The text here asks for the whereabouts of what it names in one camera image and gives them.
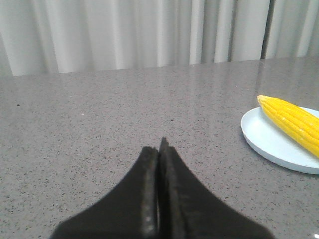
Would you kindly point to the white pleated curtain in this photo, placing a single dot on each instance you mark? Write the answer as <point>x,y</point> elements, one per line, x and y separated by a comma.
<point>60,36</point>

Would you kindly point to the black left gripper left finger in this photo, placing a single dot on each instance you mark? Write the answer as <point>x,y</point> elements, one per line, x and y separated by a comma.
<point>128,211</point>

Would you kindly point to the yellow corn cob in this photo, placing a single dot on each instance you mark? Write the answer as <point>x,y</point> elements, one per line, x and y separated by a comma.
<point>297,123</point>

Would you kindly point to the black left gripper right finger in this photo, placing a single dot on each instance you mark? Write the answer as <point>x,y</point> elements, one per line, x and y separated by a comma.
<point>188,210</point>

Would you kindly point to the light blue round plate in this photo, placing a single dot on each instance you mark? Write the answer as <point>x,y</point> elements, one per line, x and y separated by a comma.
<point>274,145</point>

